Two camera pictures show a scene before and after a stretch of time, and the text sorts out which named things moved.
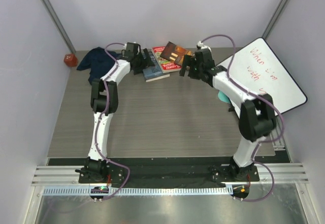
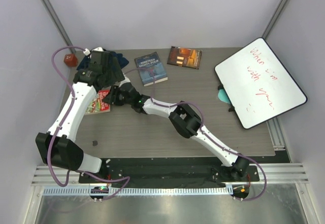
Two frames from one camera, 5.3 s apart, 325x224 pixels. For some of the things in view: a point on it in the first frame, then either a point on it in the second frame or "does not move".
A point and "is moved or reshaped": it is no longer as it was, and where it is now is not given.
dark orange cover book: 174,53 is moved or reshaped
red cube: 70,60 does not move
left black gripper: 146,63 to 116,75
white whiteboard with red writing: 258,66 does not move
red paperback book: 166,65 is moved or reshaped
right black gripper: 186,61 to 114,92
